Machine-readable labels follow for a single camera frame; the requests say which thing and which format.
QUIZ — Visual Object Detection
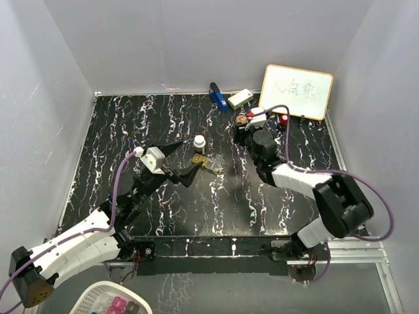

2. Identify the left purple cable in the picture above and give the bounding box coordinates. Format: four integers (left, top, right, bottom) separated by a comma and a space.
0, 150, 141, 311

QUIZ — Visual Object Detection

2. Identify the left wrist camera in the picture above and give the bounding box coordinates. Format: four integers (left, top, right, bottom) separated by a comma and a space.
134, 147, 166, 175

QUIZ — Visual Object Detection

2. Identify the white cap pill bottle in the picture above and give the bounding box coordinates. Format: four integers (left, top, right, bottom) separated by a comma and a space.
193, 135, 206, 155

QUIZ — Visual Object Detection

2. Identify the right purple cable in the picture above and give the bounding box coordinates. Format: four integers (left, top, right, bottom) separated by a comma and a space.
261, 104, 395, 242

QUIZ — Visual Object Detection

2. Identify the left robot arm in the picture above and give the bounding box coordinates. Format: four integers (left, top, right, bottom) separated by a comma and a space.
1, 141, 202, 309

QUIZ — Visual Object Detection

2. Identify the purple cable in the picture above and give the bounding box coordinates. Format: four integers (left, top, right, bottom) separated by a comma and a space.
0, 150, 141, 311
261, 104, 395, 242

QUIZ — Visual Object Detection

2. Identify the clear jar lid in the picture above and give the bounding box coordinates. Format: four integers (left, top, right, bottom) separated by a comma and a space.
235, 114, 248, 126

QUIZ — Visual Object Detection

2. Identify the small whiteboard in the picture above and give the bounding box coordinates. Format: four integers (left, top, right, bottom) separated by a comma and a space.
259, 64, 334, 120

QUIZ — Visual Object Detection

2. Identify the blue black stapler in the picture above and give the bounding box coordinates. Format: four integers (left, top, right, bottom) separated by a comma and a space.
209, 82, 228, 111

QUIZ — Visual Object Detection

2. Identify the red emergency stop button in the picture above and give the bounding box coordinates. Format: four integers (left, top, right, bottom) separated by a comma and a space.
280, 114, 289, 128

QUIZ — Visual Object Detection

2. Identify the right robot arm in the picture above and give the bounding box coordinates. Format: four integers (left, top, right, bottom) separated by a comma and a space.
233, 122, 374, 260

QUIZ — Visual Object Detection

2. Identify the yellow clear weekly pill organizer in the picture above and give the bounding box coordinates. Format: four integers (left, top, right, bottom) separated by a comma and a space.
192, 154, 224, 174

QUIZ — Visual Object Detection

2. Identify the white green small box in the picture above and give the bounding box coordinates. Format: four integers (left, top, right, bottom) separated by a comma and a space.
227, 89, 253, 110

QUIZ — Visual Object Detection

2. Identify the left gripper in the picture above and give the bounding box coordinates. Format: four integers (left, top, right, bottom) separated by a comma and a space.
134, 141, 202, 205

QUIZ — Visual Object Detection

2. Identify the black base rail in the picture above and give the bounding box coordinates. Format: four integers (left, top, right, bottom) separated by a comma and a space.
130, 234, 331, 277

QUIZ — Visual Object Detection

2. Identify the white plastic basket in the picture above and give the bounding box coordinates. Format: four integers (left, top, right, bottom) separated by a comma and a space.
70, 281, 153, 314

